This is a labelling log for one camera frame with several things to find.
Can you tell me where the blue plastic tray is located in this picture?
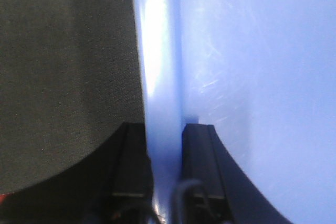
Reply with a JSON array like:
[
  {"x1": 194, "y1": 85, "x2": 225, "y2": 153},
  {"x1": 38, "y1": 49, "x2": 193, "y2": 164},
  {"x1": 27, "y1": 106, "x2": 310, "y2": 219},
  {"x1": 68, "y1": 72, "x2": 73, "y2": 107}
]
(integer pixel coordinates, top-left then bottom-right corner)
[{"x1": 133, "y1": 0, "x2": 335, "y2": 223}]

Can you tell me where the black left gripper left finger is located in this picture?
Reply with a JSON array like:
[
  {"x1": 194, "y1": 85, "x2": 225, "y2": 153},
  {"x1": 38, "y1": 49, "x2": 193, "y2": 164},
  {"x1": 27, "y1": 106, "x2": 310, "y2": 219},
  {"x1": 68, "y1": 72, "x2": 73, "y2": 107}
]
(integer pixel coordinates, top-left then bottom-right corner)
[{"x1": 1, "y1": 123, "x2": 153, "y2": 223}]

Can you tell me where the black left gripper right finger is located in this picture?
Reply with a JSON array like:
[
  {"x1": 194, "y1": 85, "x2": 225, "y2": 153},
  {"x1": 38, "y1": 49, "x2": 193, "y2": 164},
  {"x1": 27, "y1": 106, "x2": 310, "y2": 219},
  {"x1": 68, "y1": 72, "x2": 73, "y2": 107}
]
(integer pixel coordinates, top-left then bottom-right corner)
[{"x1": 178, "y1": 124, "x2": 290, "y2": 223}]

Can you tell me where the dark grey table mat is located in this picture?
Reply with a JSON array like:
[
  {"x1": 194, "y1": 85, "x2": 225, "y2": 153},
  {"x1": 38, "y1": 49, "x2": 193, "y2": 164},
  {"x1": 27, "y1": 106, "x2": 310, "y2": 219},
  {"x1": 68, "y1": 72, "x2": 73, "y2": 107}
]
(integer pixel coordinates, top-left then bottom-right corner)
[{"x1": 1, "y1": 0, "x2": 144, "y2": 194}]

